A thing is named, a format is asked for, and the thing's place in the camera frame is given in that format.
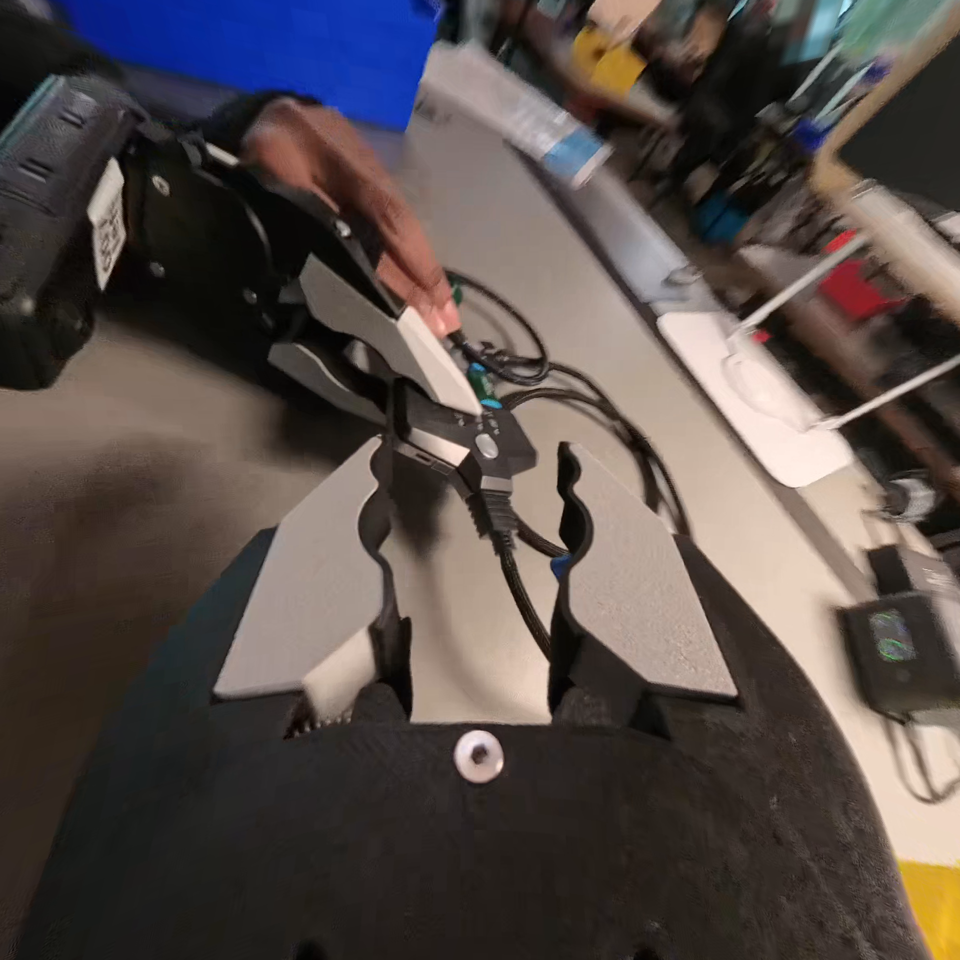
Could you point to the black power adapter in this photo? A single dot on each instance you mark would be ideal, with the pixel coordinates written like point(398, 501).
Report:
point(915, 570)

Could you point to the white base lamp stand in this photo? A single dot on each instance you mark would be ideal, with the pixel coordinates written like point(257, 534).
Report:
point(787, 450)

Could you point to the clear plastic bag blue label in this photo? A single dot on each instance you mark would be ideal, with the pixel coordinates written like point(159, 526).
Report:
point(570, 150)

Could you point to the person's left hand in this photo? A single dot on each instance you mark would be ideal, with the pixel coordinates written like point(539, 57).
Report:
point(337, 165)

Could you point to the black power bank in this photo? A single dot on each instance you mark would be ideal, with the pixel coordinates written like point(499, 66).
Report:
point(900, 652)

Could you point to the black square HDMI hub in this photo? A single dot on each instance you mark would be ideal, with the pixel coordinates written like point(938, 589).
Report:
point(517, 585)

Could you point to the beige framed black panel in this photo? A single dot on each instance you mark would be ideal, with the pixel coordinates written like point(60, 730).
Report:
point(915, 150)

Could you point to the black hdmi switch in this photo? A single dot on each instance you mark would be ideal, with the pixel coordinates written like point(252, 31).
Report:
point(420, 420)

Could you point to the large blue bin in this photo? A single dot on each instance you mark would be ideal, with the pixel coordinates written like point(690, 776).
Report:
point(300, 52)

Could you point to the red plastic bin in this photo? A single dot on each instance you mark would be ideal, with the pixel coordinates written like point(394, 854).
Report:
point(859, 292)

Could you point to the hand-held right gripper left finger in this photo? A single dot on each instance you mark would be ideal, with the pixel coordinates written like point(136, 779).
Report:
point(307, 600)

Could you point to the blue floor bin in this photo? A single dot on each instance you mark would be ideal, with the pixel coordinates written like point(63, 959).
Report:
point(720, 217)

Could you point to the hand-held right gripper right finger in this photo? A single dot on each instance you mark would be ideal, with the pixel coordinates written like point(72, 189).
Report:
point(645, 607)

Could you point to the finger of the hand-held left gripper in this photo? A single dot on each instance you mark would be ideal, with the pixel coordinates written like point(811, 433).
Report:
point(315, 371)
point(420, 352)

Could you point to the small yellow bin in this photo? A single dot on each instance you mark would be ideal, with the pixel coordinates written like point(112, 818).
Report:
point(615, 67)

